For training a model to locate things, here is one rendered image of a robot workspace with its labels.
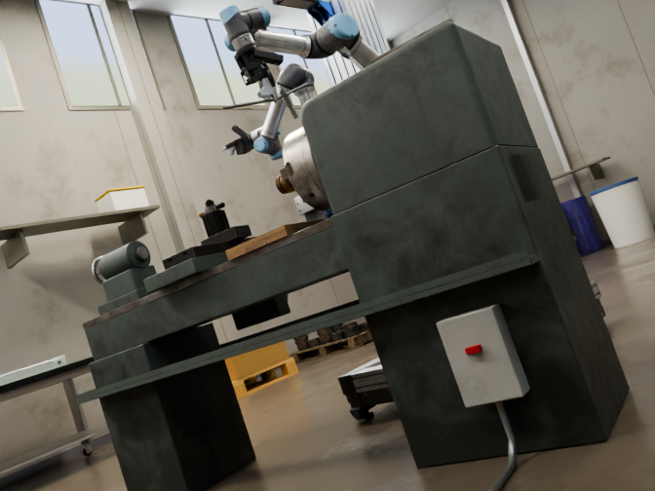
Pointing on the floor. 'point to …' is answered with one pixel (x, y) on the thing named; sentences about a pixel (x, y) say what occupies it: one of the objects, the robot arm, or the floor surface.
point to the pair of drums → (583, 225)
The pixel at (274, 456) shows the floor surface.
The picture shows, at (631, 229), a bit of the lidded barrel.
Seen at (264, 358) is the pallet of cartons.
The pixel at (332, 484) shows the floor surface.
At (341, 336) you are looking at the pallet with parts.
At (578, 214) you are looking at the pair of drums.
